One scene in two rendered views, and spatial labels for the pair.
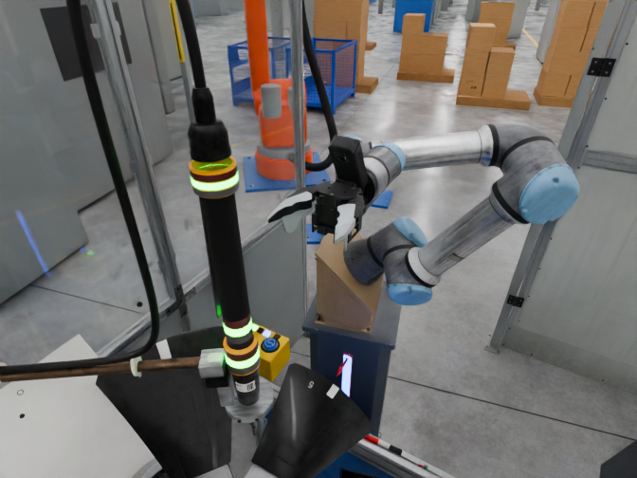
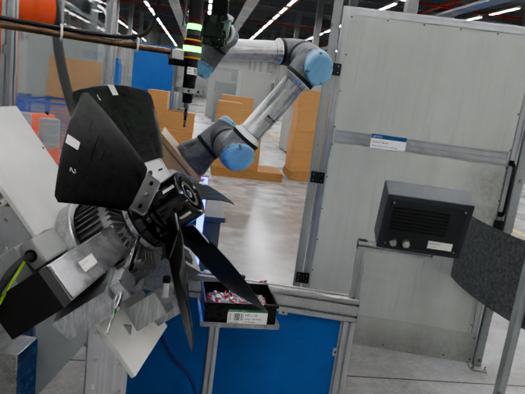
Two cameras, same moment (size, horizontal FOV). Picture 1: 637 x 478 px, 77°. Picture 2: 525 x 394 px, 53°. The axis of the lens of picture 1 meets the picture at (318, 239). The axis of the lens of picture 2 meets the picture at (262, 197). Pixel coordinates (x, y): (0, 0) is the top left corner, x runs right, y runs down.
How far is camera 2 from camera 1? 1.15 m
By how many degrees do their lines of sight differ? 32
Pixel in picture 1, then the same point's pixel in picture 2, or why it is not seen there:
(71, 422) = (23, 152)
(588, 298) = not seen: hidden behind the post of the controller
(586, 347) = (364, 313)
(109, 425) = (45, 168)
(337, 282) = (178, 160)
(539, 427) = not seen: hidden behind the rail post
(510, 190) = (298, 64)
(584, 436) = (376, 383)
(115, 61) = not seen: outside the picture
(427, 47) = (174, 123)
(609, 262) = (366, 223)
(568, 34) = (305, 117)
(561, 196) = (324, 64)
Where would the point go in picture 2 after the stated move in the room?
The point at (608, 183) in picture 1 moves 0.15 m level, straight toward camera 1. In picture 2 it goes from (353, 155) to (351, 157)
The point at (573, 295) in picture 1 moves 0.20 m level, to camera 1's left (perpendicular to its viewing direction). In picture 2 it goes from (347, 260) to (318, 261)
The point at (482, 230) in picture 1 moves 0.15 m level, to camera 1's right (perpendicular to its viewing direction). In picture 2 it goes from (284, 94) to (321, 99)
